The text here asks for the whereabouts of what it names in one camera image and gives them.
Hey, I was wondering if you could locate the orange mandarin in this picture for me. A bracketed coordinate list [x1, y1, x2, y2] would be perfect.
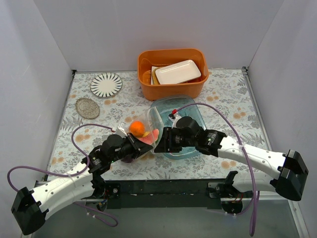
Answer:
[129, 120, 145, 137]

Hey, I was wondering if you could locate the watermelon slice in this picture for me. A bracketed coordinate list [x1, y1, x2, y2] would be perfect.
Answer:
[138, 129, 159, 145]

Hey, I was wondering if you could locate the clear zip top bag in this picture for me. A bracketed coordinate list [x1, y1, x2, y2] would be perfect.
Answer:
[126, 107, 164, 158]

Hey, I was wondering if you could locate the purple sweet potato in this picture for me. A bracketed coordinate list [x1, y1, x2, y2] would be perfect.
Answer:
[121, 156, 134, 163]

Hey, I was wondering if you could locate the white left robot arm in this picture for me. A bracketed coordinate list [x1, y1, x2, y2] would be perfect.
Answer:
[11, 132, 158, 236]

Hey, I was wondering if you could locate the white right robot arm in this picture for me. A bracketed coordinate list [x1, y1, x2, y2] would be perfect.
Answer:
[154, 117, 309, 201]

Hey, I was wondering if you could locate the clear blue glass tray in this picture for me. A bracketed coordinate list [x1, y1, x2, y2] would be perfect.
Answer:
[151, 95, 206, 160]

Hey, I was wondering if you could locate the brown speckled plate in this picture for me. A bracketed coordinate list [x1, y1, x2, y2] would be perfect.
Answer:
[75, 98, 100, 119]

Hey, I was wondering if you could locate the white rectangular tray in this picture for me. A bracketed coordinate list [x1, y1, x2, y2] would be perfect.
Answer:
[154, 59, 201, 85]

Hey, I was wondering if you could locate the blue striped white plate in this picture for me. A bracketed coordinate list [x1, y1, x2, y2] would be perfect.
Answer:
[90, 72, 123, 98]

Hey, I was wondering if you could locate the orange plastic basin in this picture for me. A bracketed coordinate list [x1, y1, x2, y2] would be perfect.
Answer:
[138, 48, 209, 101]

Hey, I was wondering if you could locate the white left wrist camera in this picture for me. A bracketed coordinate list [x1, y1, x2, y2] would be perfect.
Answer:
[115, 122, 127, 138]

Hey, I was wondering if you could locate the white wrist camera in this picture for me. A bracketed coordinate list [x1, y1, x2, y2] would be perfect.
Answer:
[168, 109, 182, 128]
[115, 122, 127, 138]

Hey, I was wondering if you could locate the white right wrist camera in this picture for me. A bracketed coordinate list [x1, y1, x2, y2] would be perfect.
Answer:
[168, 109, 182, 128]

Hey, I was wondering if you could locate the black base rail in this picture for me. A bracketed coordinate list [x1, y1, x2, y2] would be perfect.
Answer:
[85, 178, 257, 216]

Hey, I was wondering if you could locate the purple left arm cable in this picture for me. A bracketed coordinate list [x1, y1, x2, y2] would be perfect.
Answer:
[7, 123, 118, 228]

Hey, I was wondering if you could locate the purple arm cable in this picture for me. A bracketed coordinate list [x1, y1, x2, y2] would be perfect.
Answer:
[172, 102, 260, 237]
[7, 123, 118, 228]

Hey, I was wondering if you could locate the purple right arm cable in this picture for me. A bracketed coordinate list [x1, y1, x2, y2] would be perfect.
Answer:
[172, 102, 260, 237]

